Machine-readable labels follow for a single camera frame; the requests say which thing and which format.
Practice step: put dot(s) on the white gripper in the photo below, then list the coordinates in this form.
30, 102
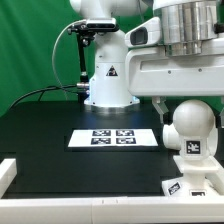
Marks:
151, 73

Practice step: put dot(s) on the white lamp bulb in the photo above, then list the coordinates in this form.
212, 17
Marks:
193, 121

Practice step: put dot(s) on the white lamp base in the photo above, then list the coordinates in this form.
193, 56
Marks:
199, 178

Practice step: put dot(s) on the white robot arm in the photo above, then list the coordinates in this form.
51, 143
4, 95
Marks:
187, 27

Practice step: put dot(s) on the white lamp hood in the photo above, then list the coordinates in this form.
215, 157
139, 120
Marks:
171, 138

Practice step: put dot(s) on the white marker sheet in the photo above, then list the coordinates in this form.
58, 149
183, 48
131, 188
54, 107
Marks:
112, 137

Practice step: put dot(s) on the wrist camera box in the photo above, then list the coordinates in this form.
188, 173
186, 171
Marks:
147, 34

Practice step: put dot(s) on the white front rail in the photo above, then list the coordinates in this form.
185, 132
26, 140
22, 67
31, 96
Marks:
118, 210

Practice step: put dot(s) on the white rail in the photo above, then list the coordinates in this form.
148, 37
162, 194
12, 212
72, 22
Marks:
8, 171
118, 210

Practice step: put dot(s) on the black camera on stand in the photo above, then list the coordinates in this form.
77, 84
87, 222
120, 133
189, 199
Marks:
85, 31

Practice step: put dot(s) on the white left rail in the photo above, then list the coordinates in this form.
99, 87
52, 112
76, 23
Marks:
8, 171

